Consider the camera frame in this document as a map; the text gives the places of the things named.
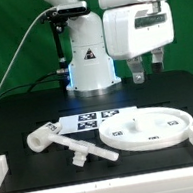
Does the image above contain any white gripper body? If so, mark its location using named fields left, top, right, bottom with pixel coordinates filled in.
left=103, top=1, right=174, bottom=60

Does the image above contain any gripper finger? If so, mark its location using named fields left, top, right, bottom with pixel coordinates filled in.
left=151, top=47, right=164, bottom=73
left=127, top=56, right=145, bottom=84

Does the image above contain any white round table top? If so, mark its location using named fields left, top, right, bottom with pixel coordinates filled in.
left=99, top=107, right=193, bottom=151

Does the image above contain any white cross-shaped table base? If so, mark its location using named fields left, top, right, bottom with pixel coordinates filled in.
left=49, top=134, right=119, bottom=167

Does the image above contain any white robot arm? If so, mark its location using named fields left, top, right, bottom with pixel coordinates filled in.
left=44, top=0, right=174, bottom=97

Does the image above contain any white marker sheet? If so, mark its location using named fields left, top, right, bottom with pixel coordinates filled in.
left=59, top=107, right=136, bottom=135

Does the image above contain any white left fence block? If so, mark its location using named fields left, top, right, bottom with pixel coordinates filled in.
left=0, top=155, right=9, bottom=187

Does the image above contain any white camera cable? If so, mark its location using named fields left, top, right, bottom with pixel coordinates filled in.
left=0, top=6, right=72, bottom=108

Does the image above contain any black cable on table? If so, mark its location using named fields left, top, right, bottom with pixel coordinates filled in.
left=0, top=67, right=75, bottom=107

